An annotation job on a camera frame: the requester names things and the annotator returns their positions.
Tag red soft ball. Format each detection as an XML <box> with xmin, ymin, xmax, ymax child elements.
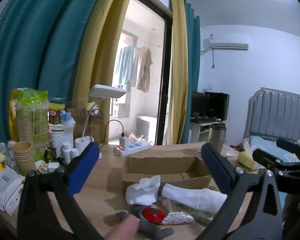
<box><xmin>142</xmin><ymin>207</ymin><xmax>165</xmax><ymax>224</ymax></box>

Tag tall white pill bottle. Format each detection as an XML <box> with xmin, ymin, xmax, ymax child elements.
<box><xmin>62</xmin><ymin>142</ymin><xmax>72</xmax><ymax>163</ymax></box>

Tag white cloth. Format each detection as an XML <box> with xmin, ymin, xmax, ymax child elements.
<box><xmin>161</xmin><ymin>183</ymin><xmax>227</xmax><ymax>213</ymax></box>

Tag patterned small pouch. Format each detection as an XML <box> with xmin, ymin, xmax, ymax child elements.
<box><xmin>36</xmin><ymin>160</ymin><xmax>49</xmax><ymax>174</ymax></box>

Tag black computer monitor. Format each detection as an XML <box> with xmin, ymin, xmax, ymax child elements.
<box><xmin>191</xmin><ymin>91</ymin><xmax>230</xmax><ymax>120</ymax></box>

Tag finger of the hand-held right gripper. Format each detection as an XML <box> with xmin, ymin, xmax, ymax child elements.
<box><xmin>276</xmin><ymin>138</ymin><xmax>300</xmax><ymax>161</ymax></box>
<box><xmin>252</xmin><ymin>148</ymin><xmax>300</xmax><ymax>195</ymax></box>

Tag hanging light blue shirt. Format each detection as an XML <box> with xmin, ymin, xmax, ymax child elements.
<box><xmin>113</xmin><ymin>45</ymin><xmax>135</xmax><ymax>92</ymax></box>

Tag bed with blue sheet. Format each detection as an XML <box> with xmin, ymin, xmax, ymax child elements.
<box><xmin>242</xmin><ymin>135</ymin><xmax>300</xmax><ymax>164</ymax></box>

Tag white towel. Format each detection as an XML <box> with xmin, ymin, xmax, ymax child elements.
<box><xmin>126</xmin><ymin>175</ymin><xmax>161</xmax><ymax>205</ymax></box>

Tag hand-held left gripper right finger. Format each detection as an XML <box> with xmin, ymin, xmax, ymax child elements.
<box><xmin>195</xmin><ymin>142</ymin><xmax>285</xmax><ymax>240</ymax></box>

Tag grey plush toy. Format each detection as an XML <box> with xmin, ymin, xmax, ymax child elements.
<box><xmin>114</xmin><ymin>204</ymin><xmax>175</xmax><ymax>240</ymax></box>

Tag hanging beige shirt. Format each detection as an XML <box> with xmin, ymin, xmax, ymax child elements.
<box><xmin>131</xmin><ymin>46</ymin><xmax>153</xmax><ymax>93</ymax></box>

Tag white power strip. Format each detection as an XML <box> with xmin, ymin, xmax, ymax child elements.
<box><xmin>113</xmin><ymin>140</ymin><xmax>151</xmax><ymax>157</ymax></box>

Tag green patterned packet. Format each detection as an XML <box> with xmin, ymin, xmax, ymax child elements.
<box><xmin>172</xmin><ymin>203</ymin><xmax>217</xmax><ymax>224</ymax></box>

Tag white lattice basket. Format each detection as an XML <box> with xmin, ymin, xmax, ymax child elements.
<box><xmin>49</xmin><ymin>129</ymin><xmax>74</xmax><ymax>156</ymax></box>

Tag steel thermos flask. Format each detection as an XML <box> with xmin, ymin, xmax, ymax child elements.
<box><xmin>209</xmin><ymin>123</ymin><xmax>227</xmax><ymax>147</ymax></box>

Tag cardboard box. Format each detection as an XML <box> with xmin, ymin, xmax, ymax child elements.
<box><xmin>122</xmin><ymin>156</ymin><xmax>213</xmax><ymax>196</ymax></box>

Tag green pack of paper cups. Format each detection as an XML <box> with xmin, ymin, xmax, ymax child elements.
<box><xmin>16</xmin><ymin>88</ymin><xmax>51</xmax><ymax>161</ymax></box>

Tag crumpled clear plastic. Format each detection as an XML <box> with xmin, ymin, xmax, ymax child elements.
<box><xmin>62</xmin><ymin>117</ymin><xmax>77</xmax><ymax>132</ymax></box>

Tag white appliance on balcony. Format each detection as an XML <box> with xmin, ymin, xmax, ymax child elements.
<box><xmin>135</xmin><ymin>115</ymin><xmax>157</xmax><ymax>141</ymax></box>

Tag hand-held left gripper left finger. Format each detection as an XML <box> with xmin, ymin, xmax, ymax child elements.
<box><xmin>17</xmin><ymin>142</ymin><xmax>104</xmax><ymax>240</ymax></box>

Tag stack of brown paper cups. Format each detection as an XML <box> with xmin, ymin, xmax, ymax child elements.
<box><xmin>12</xmin><ymin>141</ymin><xmax>36</xmax><ymax>176</ymax></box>

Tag wide yellow curtain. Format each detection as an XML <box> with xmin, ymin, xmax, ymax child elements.
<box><xmin>72</xmin><ymin>0</ymin><xmax>138</xmax><ymax>140</ymax></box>

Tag wide teal curtain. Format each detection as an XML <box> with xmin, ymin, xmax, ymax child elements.
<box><xmin>0</xmin><ymin>0</ymin><xmax>110</xmax><ymax>145</ymax></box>

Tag black charger cable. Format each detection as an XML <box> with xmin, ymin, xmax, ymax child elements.
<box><xmin>104</xmin><ymin>119</ymin><xmax>125</xmax><ymax>145</ymax></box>

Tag black lamp cable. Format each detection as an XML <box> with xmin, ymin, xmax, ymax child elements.
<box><xmin>86</xmin><ymin>108</ymin><xmax>105</xmax><ymax>121</ymax></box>

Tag white desk lamp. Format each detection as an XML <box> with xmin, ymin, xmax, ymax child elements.
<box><xmin>74</xmin><ymin>84</ymin><xmax>127</xmax><ymax>151</ymax></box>

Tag white computer desk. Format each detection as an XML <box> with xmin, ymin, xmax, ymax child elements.
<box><xmin>189</xmin><ymin>117</ymin><xmax>226</xmax><ymax>143</ymax></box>

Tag clear bag of white beads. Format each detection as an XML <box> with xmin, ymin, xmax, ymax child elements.
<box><xmin>162</xmin><ymin>211</ymin><xmax>195</xmax><ymax>226</ymax></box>

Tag yellow tissue pack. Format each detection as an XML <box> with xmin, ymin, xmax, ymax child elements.
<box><xmin>237</xmin><ymin>151</ymin><xmax>256</xmax><ymax>168</ymax></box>

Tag brown cardboard sheet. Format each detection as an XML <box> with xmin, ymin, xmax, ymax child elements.
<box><xmin>66</xmin><ymin>107</ymin><xmax>108</xmax><ymax>146</ymax></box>

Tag white paper packets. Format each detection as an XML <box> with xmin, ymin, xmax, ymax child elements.
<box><xmin>0</xmin><ymin>164</ymin><xmax>25</xmax><ymax>216</ymax></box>

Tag white plastic bag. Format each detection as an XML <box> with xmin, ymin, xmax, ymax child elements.
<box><xmin>219</xmin><ymin>144</ymin><xmax>238</xmax><ymax>158</ymax></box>

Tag black round strap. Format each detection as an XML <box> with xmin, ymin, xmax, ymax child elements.
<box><xmin>43</xmin><ymin>148</ymin><xmax>57</xmax><ymax>162</ymax></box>

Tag narrow yellow curtain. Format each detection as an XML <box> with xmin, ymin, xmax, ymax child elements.
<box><xmin>168</xmin><ymin>0</ymin><xmax>190</xmax><ymax>145</ymax></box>

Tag narrow teal curtain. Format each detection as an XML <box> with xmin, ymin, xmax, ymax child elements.
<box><xmin>185</xmin><ymin>2</ymin><xmax>201</xmax><ymax>137</ymax></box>

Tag white air conditioner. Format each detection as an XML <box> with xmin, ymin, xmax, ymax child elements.
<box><xmin>209</xmin><ymin>42</ymin><xmax>249</xmax><ymax>51</ymax></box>

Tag red tin can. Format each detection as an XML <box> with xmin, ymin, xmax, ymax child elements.
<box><xmin>48</xmin><ymin>97</ymin><xmax>66</xmax><ymax>126</ymax></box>

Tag grey padded headboard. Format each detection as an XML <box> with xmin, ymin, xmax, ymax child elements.
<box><xmin>243</xmin><ymin>87</ymin><xmax>300</xmax><ymax>143</ymax></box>

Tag black sliding door frame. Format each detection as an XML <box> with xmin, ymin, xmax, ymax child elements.
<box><xmin>132</xmin><ymin>0</ymin><xmax>173</xmax><ymax>146</ymax></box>

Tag person's left hand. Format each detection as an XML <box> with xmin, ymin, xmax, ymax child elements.
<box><xmin>102</xmin><ymin>214</ymin><xmax>139</xmax><ymax>240</ymax></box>

